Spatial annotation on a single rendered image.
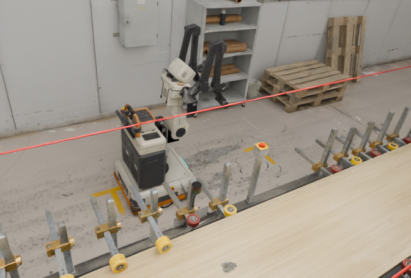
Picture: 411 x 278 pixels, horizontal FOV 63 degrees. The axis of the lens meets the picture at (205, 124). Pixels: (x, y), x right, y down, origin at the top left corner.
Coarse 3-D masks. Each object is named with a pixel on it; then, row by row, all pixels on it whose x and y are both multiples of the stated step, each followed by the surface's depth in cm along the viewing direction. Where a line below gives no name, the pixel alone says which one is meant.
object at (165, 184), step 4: (164, 184) 231; (168, 184) 232; (168, 188) 228; (168, 192) 227; (172, 192) 225; (172, 196) 222; (176, 196) 223; (172, 200) 223; (176, 200) 219; (176, 204) 218; (180, 204) 217; (184, 216) 210; (192, 228) 203
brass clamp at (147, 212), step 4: (148, 208) 197; (160, 208) 198; (140, 212) 194; (144, 212) 194; (148, 212) 194; (156, 212) 195; (160, 212) 197; (140, 216) 191; (144, 216) 192; (148, 216) 193; (152, 216) 195; (156, 216) 197; (140, 220) 193; (144, 220) 193
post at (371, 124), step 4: (372, 124) 282; (368, 128) 286; (372, 128) 286; (368, 132) 287; (364, 136) 292; (368, 136) 290; (364, 140) 292; (360, 144) 296; (364, 144) 293; (360, 148) 297; (364, 148) 298; (356, 156) 303; (360, 156) 302
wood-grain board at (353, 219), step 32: (384, 160) 274; (288, 192) 230; (320, 192) 233; (352, 192) 236; (384, 192) 240; (224, 224) 201; (256, 224) 204; (288, 224) 206; (320, 224) 208; (352, 224) 211; (384, 224) 214; (160, 256) 179; (192, 256) 180; (224, 256) 182; (256, 256) 184; (288, 256) 186; (320, 256) 188; (352, 256) 190; (384, 256) 192
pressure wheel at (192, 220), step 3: (189, 216) 203; (192, 216) 203; (195, 216) 204; (198, 216) 204; (189, 219) 201; (192, 219) 201; (195, 219) 202; (198, 219) 202; (189, 222) 199; (192, 222) 199; (195, 222) 199; (198, 222) 200; (189, 225) 201; (192, 225) 200; (195, 225) 200; (192, 231) 207
